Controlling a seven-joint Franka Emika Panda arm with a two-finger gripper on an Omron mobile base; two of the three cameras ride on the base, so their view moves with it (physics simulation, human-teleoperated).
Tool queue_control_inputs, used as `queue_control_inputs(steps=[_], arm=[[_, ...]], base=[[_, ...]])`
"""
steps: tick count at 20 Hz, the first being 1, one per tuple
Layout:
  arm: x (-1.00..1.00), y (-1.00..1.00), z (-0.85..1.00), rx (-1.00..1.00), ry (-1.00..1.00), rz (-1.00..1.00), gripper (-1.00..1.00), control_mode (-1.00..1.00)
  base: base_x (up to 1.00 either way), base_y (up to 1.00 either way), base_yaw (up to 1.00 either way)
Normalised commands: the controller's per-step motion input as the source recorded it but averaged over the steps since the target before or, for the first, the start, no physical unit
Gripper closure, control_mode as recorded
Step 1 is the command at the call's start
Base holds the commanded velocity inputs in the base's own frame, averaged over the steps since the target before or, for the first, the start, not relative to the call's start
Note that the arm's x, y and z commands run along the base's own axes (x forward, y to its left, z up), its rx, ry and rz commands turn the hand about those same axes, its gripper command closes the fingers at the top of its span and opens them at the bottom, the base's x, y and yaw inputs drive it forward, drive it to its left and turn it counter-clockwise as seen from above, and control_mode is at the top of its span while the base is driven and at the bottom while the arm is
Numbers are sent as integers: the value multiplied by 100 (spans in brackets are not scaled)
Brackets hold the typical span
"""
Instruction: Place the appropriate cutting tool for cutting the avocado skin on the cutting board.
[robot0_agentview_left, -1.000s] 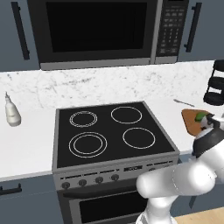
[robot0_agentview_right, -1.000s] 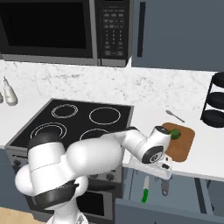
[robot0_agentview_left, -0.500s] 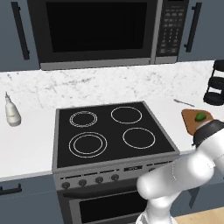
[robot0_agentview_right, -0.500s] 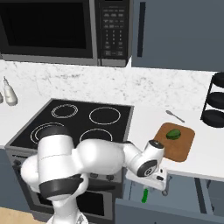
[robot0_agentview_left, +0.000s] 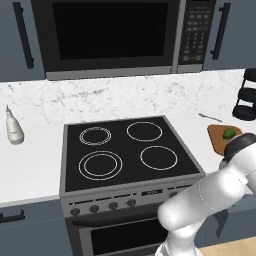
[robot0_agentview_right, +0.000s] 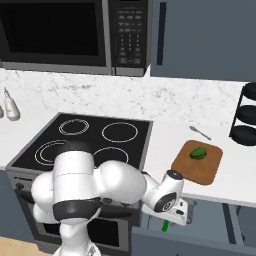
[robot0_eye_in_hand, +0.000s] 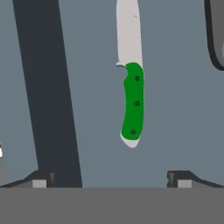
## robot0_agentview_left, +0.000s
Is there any dark oven door handle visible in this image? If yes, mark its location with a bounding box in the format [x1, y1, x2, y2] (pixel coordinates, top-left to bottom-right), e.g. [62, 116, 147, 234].
[71, 208, 162, 229]

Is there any grey drawer front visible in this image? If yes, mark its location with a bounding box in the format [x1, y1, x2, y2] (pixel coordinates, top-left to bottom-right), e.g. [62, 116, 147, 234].
[0, 198, 73, 256]

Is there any grey oven control panel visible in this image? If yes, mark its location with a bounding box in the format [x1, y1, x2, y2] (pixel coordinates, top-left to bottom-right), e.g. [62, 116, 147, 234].
[59, 174, 205, 220]

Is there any grey base cupboard door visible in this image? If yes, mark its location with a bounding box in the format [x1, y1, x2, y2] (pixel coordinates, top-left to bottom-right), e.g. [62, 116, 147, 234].
[194, 193, 256, 250]

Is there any black cupboard handle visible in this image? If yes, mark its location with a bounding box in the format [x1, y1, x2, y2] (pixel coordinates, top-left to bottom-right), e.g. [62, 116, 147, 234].
[12, 1, 36, 70]
[210, 2, 232, 61]

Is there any wooden cutting board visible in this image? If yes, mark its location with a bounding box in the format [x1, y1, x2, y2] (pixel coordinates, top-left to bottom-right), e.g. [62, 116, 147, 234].
[206, 124, 244, 157]

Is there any black drawer handle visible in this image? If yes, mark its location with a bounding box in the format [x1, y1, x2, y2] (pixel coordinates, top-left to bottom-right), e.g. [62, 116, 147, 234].
[0, 209, 26, 225]

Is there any oven door with window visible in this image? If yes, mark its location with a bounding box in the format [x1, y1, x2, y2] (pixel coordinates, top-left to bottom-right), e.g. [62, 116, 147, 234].
[65, 213, 172, 256]

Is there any green avocado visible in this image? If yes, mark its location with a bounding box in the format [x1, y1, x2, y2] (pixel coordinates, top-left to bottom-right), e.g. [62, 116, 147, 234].
[222, 128, 237, 140]

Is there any black glass hob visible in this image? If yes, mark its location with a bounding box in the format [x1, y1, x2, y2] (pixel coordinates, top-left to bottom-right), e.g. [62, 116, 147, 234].
[59, 115, 206, 200]

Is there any black and silver microwave oven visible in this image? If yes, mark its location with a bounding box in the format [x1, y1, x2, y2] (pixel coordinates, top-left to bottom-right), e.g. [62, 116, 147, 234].
[31, 0, 217, 81]

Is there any silver knife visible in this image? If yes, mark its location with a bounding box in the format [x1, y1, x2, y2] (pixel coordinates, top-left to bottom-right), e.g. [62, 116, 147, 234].
[197, 112, 224, 123]

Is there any white squeeze bottle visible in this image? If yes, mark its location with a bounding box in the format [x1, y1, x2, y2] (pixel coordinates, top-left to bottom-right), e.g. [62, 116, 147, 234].
[4, 104, 26, 146]

